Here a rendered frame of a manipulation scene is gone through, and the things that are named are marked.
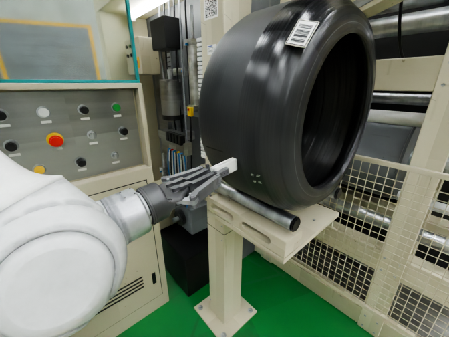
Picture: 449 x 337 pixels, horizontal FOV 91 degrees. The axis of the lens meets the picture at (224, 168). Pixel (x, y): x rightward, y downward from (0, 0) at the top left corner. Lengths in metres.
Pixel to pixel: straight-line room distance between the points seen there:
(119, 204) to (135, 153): 0.73
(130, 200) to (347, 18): 0.58
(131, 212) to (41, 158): 0.69
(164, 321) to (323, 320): 0.91
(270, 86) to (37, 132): 0.82
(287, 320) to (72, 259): 1.45
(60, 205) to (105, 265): 0.06
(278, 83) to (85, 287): 0.42
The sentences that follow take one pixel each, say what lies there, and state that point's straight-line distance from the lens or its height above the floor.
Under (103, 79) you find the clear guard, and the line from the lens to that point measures 1.02.
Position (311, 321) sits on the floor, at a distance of 1.61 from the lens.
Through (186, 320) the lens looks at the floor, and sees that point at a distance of 1.55.
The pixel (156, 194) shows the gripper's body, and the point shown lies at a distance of 0.41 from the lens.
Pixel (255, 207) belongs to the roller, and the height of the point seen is 0.90.
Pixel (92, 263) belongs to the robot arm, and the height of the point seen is 1.15.
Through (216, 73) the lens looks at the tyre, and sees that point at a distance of 0.57.
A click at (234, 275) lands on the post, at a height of 0.32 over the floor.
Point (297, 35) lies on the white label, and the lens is 0.50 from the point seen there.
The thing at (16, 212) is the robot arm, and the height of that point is 1.18.
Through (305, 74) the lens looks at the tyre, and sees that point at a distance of 0.49.
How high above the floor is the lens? 1.27
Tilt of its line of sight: 21 degrees down
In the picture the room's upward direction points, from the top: straight up
